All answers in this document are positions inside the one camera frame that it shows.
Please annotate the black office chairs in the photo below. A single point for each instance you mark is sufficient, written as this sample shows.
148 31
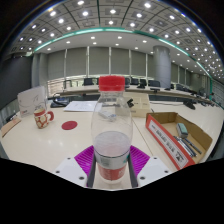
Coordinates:
154 83

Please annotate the grey board eraser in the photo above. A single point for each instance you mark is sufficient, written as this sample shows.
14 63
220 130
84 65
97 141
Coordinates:
182 130

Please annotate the open red-sided cardboard box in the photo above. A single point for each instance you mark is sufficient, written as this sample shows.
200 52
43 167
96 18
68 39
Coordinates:
166 140

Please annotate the clear red-capped water bottle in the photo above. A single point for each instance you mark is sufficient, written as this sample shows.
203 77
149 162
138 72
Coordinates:
111 146

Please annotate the black conference microphone units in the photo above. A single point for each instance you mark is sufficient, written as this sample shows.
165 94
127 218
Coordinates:
189 104

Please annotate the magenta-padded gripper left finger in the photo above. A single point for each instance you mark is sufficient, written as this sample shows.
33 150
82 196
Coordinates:
81 160

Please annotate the ceiling lights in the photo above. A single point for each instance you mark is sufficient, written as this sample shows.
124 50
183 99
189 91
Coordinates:
113 11

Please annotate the white copy paper box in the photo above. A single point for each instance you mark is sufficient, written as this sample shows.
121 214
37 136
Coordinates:
30 100

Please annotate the dark marker pen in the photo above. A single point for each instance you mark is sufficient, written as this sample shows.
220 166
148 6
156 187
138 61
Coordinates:
193 146
185 146

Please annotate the red flower-print mug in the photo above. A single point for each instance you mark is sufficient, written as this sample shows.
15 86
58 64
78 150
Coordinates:
41 120

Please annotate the long curved conference desk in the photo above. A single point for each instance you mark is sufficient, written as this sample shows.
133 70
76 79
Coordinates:
166 92

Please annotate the black desk phone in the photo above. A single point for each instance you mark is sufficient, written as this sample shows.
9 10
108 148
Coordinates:
59 102

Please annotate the flat round red coaster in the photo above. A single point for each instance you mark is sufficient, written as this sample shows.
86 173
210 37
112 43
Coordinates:
69 125

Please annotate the brown paper envelope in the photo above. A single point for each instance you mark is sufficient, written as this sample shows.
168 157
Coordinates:
10 126

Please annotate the white printed paper sheet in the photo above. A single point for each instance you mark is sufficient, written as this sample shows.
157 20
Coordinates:
80 106

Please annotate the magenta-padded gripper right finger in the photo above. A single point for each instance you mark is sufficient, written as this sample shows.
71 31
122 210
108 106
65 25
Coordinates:
141 160

